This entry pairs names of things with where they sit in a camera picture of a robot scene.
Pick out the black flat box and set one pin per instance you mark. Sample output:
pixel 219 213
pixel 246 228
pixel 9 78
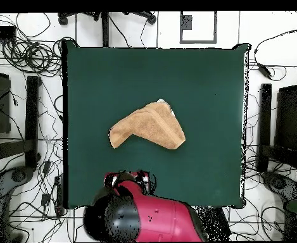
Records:
pixel 1 33

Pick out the grey square floor frame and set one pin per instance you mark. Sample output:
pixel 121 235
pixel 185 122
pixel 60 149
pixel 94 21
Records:
pixel 198 41

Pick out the tan terry towel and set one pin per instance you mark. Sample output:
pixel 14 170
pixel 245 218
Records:
pixel 150 124

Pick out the grey caster leg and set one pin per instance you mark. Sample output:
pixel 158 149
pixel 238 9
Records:
pixel 1 187
pixel 280 183

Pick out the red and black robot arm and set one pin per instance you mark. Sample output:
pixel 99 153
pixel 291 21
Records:
pixel 163 217

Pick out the black power adapter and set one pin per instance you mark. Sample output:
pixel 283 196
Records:
pixel 264 70

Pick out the dark green table cloth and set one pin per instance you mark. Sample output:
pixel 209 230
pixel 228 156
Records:
pixel 112 76

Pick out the black wheeled stand base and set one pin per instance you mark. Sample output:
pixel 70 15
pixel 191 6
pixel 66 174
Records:
pixel 105 25

